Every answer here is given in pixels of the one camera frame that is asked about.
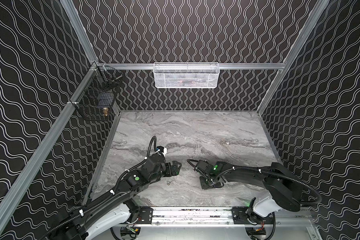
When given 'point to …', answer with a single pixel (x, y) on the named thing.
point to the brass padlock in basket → (105, 111)
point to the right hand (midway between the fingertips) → (205, 186)
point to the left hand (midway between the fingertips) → (179, 167)
